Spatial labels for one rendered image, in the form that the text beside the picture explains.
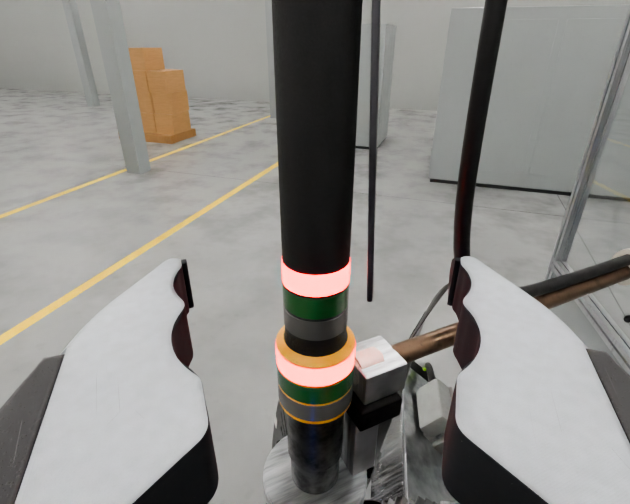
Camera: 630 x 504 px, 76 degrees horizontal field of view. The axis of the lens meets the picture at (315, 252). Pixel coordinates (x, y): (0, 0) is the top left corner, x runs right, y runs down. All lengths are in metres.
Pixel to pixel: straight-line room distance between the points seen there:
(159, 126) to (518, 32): 6.02
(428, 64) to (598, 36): 7.05
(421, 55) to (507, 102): 6.88
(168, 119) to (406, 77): 6.78
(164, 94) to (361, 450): 8.11
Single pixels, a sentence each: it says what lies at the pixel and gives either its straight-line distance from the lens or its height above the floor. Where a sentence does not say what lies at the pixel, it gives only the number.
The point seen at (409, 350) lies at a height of 1.54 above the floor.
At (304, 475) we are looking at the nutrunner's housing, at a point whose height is 1.48.
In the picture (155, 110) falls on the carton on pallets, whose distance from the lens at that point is 8.46.
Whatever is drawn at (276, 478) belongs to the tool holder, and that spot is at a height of 1.46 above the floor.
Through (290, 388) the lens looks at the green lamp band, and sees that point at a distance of 0.23.
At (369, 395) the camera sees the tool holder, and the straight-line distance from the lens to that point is 0.25.
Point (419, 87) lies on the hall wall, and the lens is 12.32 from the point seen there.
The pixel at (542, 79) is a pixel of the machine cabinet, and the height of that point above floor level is 1.33.
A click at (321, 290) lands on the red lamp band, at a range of 0.19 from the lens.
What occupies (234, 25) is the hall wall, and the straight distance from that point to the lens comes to 13.94.
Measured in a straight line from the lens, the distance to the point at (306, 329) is 0.20.
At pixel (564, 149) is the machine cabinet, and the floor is 0.57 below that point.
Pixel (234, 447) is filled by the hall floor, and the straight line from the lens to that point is 2.17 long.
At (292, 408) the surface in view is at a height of 1.54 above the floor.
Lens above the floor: 1.72
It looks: 28 degrees down
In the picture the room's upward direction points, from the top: straight up
